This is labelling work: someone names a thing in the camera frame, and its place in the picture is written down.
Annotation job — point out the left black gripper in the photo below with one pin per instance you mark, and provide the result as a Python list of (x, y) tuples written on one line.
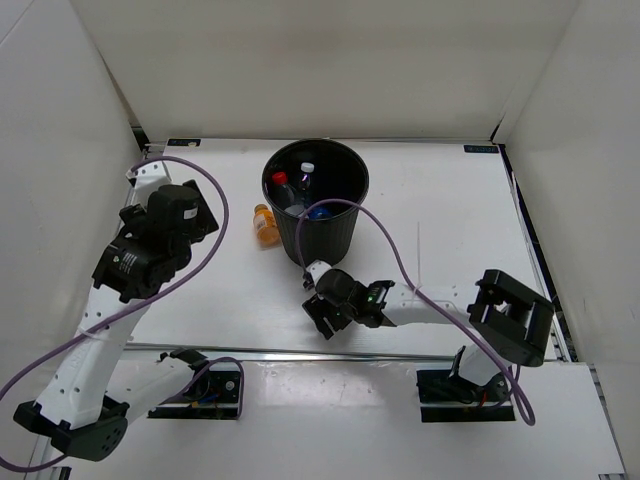
[(203, 222)]

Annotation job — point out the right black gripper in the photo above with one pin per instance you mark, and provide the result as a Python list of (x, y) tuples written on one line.
[(317, 309)]

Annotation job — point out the orange juice bottle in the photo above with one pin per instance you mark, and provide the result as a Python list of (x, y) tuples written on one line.
[(265, 227)]

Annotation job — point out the short blue-label water bottle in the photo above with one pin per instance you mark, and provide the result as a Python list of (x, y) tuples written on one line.
[(319, 213)]

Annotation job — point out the red label clear bottle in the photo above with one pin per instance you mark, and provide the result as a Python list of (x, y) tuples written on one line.
[(285, 196)]

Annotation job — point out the tall clear blue-label bottle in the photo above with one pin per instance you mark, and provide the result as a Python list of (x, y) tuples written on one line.
[(304, 186)]

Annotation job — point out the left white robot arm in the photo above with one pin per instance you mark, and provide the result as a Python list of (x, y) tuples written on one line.
[(83, 413)]

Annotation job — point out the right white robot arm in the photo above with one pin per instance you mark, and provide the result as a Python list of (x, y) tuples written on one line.
[(513, 320)]

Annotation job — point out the black ribbed plastic bin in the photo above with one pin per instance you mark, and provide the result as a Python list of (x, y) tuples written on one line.
[(340, 173)]

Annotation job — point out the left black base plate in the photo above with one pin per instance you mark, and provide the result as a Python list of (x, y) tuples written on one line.
[(215, 391)]

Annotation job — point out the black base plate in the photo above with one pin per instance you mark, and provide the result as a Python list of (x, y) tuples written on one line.
[(450, 400), (215, 391)]

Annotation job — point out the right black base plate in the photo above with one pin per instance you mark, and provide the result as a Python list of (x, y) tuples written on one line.
[(450, 400)]

